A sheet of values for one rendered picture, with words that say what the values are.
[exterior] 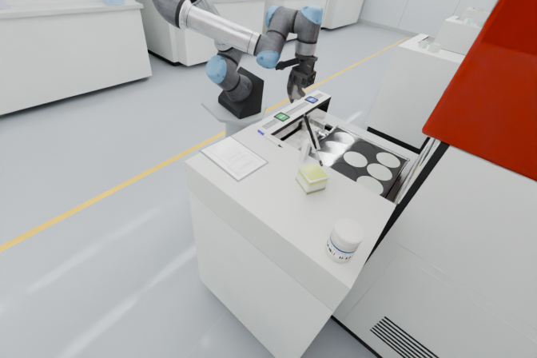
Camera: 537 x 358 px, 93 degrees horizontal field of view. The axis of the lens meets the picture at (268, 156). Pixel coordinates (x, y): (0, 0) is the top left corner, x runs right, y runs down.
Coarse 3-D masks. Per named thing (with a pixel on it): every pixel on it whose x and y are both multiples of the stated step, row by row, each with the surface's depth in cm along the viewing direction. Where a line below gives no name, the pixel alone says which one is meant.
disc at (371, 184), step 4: (364, 176) 101; (356, 180) 99; (360, 180) 99; (364, 180) 99; (368, 180) 99; (372, 180) 100; (376, 180) 100; (360, 184) 97; (364, 184) 97; (368, 184) 98; (372, 184) 98; (376, 184) 98; (380, 184) 98; (368, 188) 96; (372, 188) 96; (376, 188) 96; (380, 188) 97; (376, 192) 95; (380, 192) 95
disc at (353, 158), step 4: (348, 152) 112; (352, 152) 112; (344, 156) 109; (348, 156) 110; (352, 156) 110; (356, 156) 110; (360, 156) 111; (348, 160) 108; (352, 160) 108; (356, 160) 108; (360, 160) 109; (364, 160) 109; (352, 164) 106; (356, 164) 106; (360, 164) 106; (364, 164) 107
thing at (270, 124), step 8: (312, 96) 137; (320, 96) 139; (328, 96) 139; (296, 104) 128; (304, 104) 130; (312, 104) 130; (288, 112) 122; (296, 112) 122; (304, 112) 123; (264, 120) 113; (272, 120) 114; (288, 120) 115; (264, 128) 108; (272, 128) 109
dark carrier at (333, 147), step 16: (336, 128) 126; (320, 144) 114; (336, 144) 116; (352, 144) 117; (368, 144) 119; (336, 160) 107; (368, 160) 109; (400, 160) 112; (352, 176) 100; (368, 176) 101; (384, 192) 95
